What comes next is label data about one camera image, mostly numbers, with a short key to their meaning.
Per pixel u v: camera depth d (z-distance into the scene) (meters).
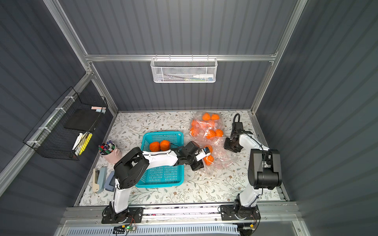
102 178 0.83
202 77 0.91
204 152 0.81
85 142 0.69
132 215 0.72
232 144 0.80
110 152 0.84
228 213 0.73
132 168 0.53
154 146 0.94
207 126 1.06
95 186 0.81
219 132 1.01
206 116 1.09
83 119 0.77
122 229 0.72
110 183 0.81
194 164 0.81
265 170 0.48
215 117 1.08
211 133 0.99
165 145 0.94
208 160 0.87
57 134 0.69
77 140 0.70
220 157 0.94
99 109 0.85
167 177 0.87
